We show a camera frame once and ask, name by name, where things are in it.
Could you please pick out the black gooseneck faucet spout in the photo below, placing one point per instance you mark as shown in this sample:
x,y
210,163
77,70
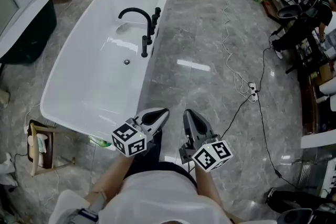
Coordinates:
x,y
131,9

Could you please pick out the person's white shirt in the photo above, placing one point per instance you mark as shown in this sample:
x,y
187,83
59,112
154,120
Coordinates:
x,y
157,202

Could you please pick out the green plastic bottle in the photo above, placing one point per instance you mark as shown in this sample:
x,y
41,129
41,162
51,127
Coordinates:
x,y
103,142

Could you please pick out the dark bathtub with white rim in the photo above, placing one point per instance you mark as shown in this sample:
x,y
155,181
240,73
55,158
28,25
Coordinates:
x,y
29,36

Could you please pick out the black long desk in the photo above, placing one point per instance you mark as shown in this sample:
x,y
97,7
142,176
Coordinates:
x,y
309,55

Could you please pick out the black faucet knob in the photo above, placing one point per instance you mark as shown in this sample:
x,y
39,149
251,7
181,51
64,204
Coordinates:
x,y
157,11
154,29
155,19

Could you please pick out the white power strip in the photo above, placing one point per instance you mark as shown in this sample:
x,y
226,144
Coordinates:
x,y
253,91

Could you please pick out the person's right forearm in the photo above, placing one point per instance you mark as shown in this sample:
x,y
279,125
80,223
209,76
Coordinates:
x,y
207,189

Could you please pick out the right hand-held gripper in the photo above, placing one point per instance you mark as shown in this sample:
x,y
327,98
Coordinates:
x,y
211,156

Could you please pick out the black power adapter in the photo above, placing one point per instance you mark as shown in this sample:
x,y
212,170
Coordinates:
x,y
278,174

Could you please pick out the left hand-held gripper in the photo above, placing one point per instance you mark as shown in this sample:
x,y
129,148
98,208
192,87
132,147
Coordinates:
x,y
128,140

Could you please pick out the dark wooden stool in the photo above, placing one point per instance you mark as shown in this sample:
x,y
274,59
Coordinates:
x,y
48,149

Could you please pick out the person's black trousers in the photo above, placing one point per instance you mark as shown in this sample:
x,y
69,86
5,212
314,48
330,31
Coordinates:
x,y
155,154

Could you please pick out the white rectangular bathtub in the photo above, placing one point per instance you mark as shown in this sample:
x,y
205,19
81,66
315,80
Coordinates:
x,y
86,81

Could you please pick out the white countertop slab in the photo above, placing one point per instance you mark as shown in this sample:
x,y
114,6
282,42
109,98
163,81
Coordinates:
x,y
319,141

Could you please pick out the beige folded cardboard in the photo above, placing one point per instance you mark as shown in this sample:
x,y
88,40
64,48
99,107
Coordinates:
x,y
4,99

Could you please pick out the person's left forearm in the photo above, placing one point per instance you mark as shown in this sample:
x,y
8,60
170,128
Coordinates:
x,y
110,178

